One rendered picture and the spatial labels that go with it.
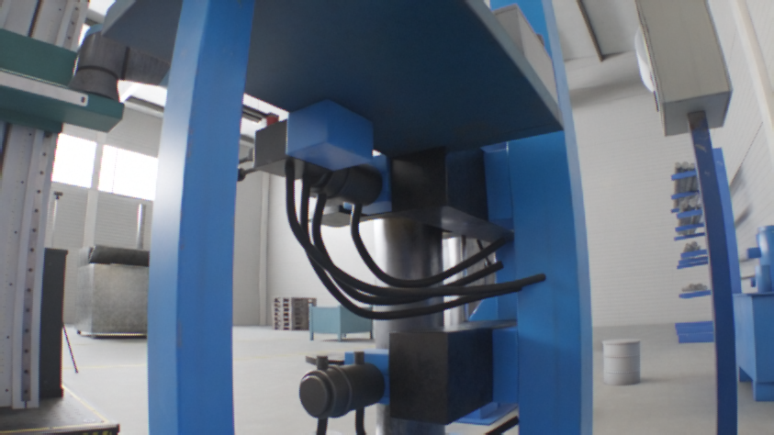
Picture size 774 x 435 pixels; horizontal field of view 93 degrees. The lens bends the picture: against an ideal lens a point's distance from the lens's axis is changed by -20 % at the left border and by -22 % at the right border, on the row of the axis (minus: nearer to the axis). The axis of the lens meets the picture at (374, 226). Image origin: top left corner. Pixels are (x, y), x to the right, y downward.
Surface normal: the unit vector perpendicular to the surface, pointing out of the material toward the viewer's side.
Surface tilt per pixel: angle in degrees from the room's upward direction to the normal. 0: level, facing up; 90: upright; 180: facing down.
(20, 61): 90
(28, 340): 90
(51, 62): 90
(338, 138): 90
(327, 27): 180
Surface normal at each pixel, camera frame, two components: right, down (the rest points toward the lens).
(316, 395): -0.59, -0.14
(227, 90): 0.81, -0.11
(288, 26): 0.01, 0.98
